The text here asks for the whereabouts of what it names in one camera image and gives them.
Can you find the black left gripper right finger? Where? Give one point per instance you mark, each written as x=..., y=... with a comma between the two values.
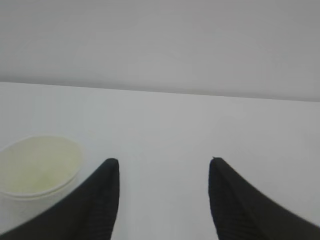
x=241, y=212

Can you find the white paper cup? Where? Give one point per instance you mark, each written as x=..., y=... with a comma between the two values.
x=36, y=173

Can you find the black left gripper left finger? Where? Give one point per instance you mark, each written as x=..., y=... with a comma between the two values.
x=87, y=213

